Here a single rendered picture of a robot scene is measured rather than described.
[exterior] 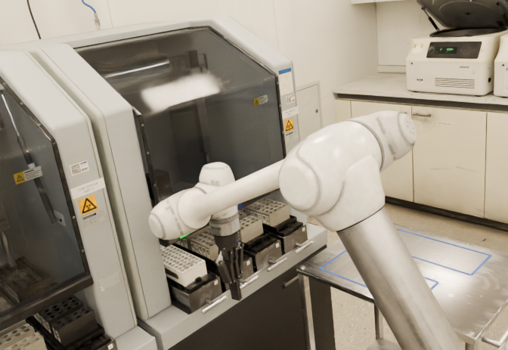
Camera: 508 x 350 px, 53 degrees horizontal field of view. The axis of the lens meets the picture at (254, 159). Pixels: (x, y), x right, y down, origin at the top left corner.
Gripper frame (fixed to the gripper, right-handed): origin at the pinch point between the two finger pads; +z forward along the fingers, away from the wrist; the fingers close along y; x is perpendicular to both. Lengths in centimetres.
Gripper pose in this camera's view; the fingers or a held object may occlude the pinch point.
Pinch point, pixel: (235, 289)
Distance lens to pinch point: 163.2
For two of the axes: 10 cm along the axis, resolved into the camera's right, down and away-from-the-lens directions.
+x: 8.3, 0.7, -5.6
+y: -5.4, 3.3, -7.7
